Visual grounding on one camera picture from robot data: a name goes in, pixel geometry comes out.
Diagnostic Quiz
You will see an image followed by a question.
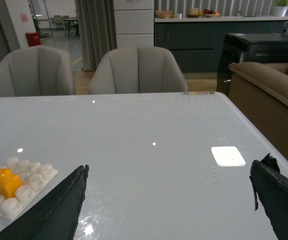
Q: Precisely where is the right grey armchair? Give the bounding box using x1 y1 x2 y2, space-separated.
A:
88 45 188 95

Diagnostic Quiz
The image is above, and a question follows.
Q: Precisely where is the grey curtain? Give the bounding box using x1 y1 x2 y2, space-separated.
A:
75 0 117 71

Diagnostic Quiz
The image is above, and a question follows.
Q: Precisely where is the white drawer cabinet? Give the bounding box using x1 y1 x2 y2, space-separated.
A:
113 0 154 48

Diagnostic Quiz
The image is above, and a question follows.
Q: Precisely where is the wooden bowl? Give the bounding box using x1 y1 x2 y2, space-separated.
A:
155 9 173 19

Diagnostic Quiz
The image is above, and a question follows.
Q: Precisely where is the yellow toy building block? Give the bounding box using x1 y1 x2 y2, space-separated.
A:
0 168 23 199

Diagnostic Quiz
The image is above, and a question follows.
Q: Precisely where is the dark kitchen counter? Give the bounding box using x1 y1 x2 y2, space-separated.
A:
154 15 288 73

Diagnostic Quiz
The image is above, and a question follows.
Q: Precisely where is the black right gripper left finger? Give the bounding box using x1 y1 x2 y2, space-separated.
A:
0 165 89 240

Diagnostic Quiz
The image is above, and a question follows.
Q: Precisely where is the white potted plant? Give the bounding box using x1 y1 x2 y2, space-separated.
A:
271 0 288 17

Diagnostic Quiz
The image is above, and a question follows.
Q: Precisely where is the fruit plate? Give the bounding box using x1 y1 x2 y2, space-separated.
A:
202 9 221 18

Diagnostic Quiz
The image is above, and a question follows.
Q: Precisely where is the bread basket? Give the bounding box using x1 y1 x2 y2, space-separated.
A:
187 7 203 18

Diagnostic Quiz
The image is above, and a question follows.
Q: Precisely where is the left grey armchair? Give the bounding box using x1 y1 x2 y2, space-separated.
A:
0 45 76 97

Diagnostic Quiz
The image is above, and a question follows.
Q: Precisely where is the grey armchair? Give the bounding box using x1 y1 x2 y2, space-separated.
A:
0 45 76 97
88 45 188 95

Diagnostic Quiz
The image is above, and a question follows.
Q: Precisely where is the red bin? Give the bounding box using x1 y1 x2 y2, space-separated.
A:
25 32 41 47

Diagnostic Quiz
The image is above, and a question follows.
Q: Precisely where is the brown sofa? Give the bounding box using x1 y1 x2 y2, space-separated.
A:
228 62 288 160

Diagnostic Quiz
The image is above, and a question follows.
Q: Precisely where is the white studded base plate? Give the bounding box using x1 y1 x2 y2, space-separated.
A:
0 156 58 221

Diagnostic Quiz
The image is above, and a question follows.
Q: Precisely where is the coloured sticker strip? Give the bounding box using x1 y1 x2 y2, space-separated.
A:
183 91 216 95

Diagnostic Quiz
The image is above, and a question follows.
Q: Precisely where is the black box appliance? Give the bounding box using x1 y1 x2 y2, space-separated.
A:
216 33 288 95

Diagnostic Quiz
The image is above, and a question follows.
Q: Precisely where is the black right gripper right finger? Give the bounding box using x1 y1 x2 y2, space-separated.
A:
249 154 288 240

